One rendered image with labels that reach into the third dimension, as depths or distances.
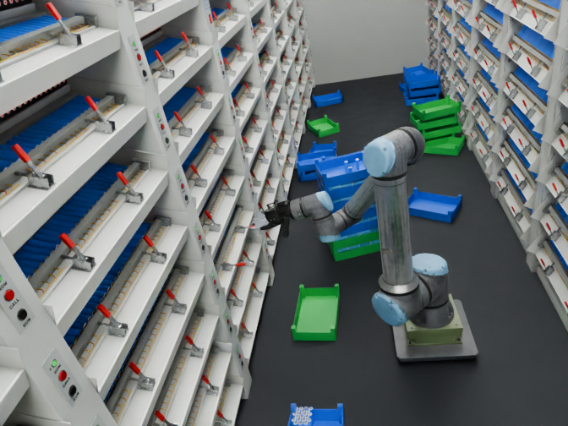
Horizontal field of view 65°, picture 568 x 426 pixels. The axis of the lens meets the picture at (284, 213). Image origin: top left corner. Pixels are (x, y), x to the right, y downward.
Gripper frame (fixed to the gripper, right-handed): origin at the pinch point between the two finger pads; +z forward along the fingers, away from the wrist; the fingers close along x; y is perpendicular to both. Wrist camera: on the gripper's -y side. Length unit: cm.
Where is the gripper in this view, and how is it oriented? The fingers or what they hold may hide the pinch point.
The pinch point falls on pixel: (254, 226)
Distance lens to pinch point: 204.3
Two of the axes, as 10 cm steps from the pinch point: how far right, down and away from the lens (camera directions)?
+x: -1.2, 5.4, -8.3
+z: -9.1, 2.8, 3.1
